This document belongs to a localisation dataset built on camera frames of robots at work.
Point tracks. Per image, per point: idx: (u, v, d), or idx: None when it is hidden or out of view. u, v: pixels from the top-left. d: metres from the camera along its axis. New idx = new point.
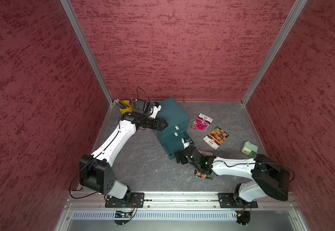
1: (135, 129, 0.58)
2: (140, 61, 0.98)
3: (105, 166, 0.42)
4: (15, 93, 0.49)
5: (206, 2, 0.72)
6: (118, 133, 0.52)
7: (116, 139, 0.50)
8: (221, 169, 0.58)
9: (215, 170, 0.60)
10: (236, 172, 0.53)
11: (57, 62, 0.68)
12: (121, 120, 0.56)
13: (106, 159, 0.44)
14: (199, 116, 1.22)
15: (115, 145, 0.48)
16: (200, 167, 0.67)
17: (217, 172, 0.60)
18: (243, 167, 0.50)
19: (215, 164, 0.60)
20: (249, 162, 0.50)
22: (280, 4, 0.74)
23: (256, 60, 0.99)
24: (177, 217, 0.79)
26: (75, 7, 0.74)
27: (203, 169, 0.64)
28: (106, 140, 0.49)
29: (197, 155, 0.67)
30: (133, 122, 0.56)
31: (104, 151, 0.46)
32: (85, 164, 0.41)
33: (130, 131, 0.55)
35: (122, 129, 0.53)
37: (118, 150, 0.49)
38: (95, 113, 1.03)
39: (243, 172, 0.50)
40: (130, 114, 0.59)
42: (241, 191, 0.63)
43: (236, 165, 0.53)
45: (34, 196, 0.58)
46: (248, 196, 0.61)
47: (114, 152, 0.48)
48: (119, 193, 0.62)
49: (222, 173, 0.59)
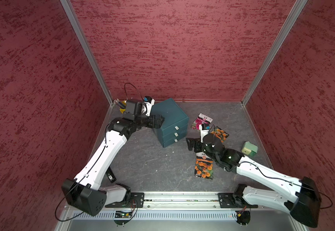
1: (125, 138, 0.51)
2: (140, 61, 0.98)
3: (88, 194, 0.38)
4: (15, 93, 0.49)
5: (207, 2, 0.72)
6: (105, 148, 0.45)
7: (102, 157, 0.44)
8: (251, 173, 0.50)
9: (241, 171, 0.53)
10: (269, 185, 0.47)
11: (57, 62, 0.68)
12: (108, 132, 0.49)
13: (90, 184, 0.40)
14: (199, 116, 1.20)
15: (101, 165, 0.43)
16: (220, 160, 0.59)
17: (243, 173, 0.53)
18: (284, 184, 0.44)
19: (242, 165, 0.52)
20: (293, 182, 0.44)
22: (280, 4, 0.74)
23: (256, 60, 0.99)
24: (177, 217, 0.79)
26: (75, 7, 0.74)
27: (222, 162, 0.57)
28: (92, 160, 0.44)
29: (219, 145, 0.58)
30: (121, 134, 0.48)
31: (87, 175, 0.41)
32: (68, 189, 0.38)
33: (119, 144, 0.49)
35: (108, 144, 0.46)
37: (106, 167, 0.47)
38: (95, 114, 1.03)
39: (283, 190, 0.44)
40: (119, 122, 0.51)
42: (250, 195, 0.61)
43: (276, 178, 0.46)
45: (35, 196, 0.58)
46: (253, 201, 0.61)
47: (99, 174, 0.43)
48: (118, 196, 0.61)
49: (249, 176, 0.52)
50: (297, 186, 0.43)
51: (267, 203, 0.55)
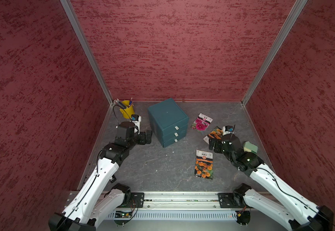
1: (117, 166, 0.51)
2: (140, 61, 0.98)
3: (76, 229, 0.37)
4: (15, 93, 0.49)
5: (207, 2, 0.72)
6: (96, 178, 0.45)
7: (93, 187, 0.44)
8: (266, 182, 0.49)
9: (255, 175, 0.51)
10: (282, 199, 0.46)
11: (57, 62, 0.68)
12: (100, 160, 0.49)
13: (79, 217, 0.39)
14: (199, 116, 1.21)
15: (91, 197, 0.42)
16: (235, 160, 0.59)
17: (257, 179, 0.52)
18: (299, 205, 0.43)
19: (260, 172, 0.51)
20: (310, 206, 0.42)
22: (280, 4, 0.74)
23: (256, 60, 0.99)
24: (177, 217, 0.79)
26: (75, 7, 0.74)
27: (237, 162, 0.56)
28: (81, 191, 0.43)
29: (237, 145, 0.58)
30: (114, 162, 0.49)
31: (76, 208, 0.40)
32: (55, 224, 0.37)
33: (111, 171, 0.49)
35: (100, 173, 0.46)
37: (97, 197, 0.45)
38: (95, 114, 1.03)
39: (295, 209, 0.43)
40: (111, 149, 0.52)
42: (253, 199, 0.61)
43: (291, 196, 0.44)
45: (35, 196, 0.58)
46: (254, 204, 0.61)
47: (89, 206, 0.42)
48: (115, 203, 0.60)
49: (262, 183, 0.51)
50: (312, 211, 0.41)
51: (270, 212, 0.53)
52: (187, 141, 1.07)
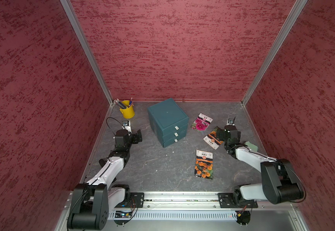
1: (123, 164, 0.63)
2: (139, 60, 0.97)
3: (103, 188, 0.43)
4: (15, 93, 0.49)
5: (207, 2, 0.72)
6: (110, 164, 0.56)
7: (109, 168, 0.54)
8: (243, 152, 0.61)
9: (237, 151, 0.65)
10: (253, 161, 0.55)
11: (57, 62, 0.68)
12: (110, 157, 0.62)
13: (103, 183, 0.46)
14: (199, 116, 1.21)
15: (108, 174, 0.51)
16: (228, 144, 0.73)
17: (239, 153, 0.64)
18: (260, 157, 0.53)
19: (241, 147, 0.65)
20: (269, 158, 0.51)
22: (280, 4, 0.74)
23: (256, 60, 0.99)
24: (177, 217, 0.79)
26: (75, 7, 0.74)
27: (229, 146, 0.71)
28: (99, 171, 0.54)
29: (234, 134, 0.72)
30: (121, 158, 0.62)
31: (99, 178, 0.48)
32: (82, 191, 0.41)
33: (120, 162, 0.60)
35: (113, 161, 0.58)
37: (111, 179, 0.53)
38: (95, 114, 1.03)
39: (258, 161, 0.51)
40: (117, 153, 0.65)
42: (244, 186, 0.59)
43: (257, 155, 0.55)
45: (35, 196, 0.58)
46: (247, 192, 0.62)
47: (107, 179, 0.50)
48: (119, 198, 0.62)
49: (242, 158, 0.62)
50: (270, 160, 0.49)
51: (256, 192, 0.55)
52: (187, 141, 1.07)
